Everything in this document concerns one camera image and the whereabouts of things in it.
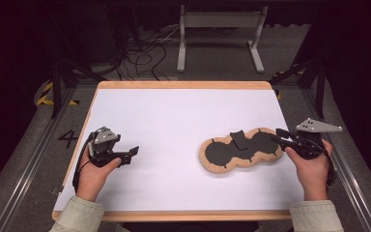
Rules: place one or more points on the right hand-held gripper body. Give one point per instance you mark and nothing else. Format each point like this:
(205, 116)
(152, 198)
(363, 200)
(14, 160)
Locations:
(309, 143)

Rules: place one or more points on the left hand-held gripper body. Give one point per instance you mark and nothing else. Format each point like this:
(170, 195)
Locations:
(104, 138)

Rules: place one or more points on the tan plush pad black lining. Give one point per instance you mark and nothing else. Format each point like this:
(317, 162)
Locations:
(238, 154)

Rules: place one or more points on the person's right hand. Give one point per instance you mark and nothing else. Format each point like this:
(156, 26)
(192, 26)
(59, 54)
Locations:
(312, 174)

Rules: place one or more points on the person's left hand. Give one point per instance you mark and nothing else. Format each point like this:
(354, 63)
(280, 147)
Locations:
(91, 177)

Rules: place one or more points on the black metal stand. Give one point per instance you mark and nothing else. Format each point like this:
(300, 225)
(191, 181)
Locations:
(319, 83)
(57, 80)

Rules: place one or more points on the person's dark lap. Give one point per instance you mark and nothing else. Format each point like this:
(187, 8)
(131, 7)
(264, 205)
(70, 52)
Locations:
(190, 227)

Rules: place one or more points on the white metal stand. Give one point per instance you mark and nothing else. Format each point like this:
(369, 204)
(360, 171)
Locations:
(220, 20)

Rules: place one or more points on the metal floor rail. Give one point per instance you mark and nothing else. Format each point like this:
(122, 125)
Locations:
(32, 161)
(351, 180)

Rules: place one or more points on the small metal bracket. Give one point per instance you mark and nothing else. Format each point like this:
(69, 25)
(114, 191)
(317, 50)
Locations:
(56, 190)

